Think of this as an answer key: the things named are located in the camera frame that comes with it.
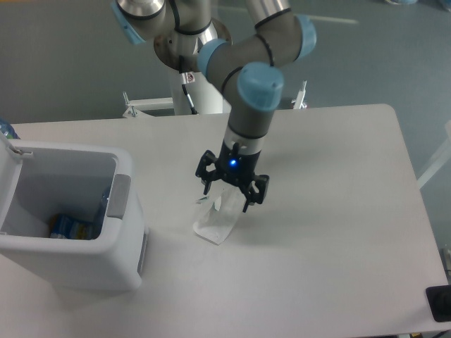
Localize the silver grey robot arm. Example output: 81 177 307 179
111 1 316 206

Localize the clear crushed plastic bottle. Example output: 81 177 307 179
93 186 111 232

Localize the white plastic trash can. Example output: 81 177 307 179
1 137 148 291

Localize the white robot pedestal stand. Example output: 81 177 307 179
121 17 252 119

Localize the white frame at right edge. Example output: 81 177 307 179
417 121 450 189

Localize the black device at table edge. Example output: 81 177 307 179
426 285 450 323

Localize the black cable on pedestal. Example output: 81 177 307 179
178 55 200 115

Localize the blue capped bottle behind bin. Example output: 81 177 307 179
0 118 20 139

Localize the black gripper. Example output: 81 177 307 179
195 142 270 213

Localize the blue yellow snack packet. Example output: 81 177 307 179
49 213 94 240

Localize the white plastic wrapper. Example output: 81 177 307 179
192 186 245 245

